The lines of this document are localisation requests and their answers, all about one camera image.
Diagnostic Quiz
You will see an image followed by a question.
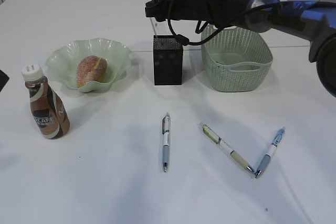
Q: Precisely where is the green woven plastic basket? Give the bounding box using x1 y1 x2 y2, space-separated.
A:
202 27 273 92

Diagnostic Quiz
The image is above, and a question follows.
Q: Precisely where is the green wavy glass plate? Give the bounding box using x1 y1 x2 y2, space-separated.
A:
46 38 131 93

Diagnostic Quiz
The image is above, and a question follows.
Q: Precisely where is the cream barrel pen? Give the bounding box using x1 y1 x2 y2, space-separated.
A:
200 123 254 174

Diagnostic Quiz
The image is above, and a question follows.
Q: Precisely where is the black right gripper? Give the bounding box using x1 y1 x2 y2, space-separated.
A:
145 0 214 24

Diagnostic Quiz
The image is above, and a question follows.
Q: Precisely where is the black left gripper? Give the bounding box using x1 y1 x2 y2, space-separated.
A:
0 70 9 91

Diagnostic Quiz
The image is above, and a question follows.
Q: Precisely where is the black mesh pen holder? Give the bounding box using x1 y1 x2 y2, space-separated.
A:
153 35 183 86

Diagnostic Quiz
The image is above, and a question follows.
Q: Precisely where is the clear plastic ruler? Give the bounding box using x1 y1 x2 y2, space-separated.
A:
150 18 171 37

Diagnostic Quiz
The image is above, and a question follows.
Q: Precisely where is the white blue pen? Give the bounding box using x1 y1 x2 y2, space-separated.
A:
255 127 286 178

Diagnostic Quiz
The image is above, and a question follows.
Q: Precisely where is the brown coffee bottle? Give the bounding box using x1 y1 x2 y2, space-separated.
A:
22 64 70 140

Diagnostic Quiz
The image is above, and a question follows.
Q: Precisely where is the grey grip silver pen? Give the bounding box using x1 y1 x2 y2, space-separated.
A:
162 112 171 173

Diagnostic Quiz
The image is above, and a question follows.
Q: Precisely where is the sugared bread bun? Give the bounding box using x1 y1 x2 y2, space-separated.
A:
76 56 108 88

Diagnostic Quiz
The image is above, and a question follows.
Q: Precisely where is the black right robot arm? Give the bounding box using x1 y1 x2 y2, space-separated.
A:
145 0 335 95

